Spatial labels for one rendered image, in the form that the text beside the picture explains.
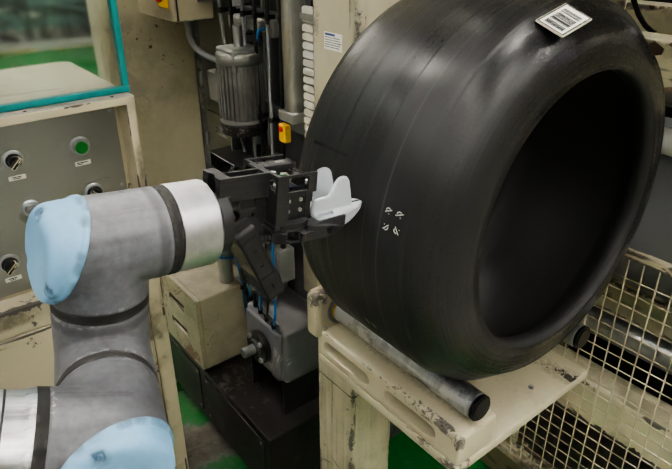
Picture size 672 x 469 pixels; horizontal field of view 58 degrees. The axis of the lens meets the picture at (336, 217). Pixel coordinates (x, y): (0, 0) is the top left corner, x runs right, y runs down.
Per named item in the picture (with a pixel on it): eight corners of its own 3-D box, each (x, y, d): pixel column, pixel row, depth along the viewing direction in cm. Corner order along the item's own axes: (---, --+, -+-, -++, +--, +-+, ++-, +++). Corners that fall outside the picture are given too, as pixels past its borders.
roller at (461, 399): (350, 306, 120) (334, 321, 119) (343, 291, 117) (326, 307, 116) (493, 406, 96) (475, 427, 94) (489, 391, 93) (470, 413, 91)
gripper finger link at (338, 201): (380, 174, 74) (319, 184, 68) (374, 219, 76) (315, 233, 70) (363, 166, 76) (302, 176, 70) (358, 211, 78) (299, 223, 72)
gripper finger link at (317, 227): (353, 218, 71) (291, 232, 66) (352, 230, 72) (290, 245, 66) (328, 205, 75) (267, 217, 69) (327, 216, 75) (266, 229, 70)
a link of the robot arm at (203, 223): (186, 287, 60) (146, 249, 66) (230, 276, 63) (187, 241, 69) (186, 201, 56) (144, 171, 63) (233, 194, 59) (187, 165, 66)
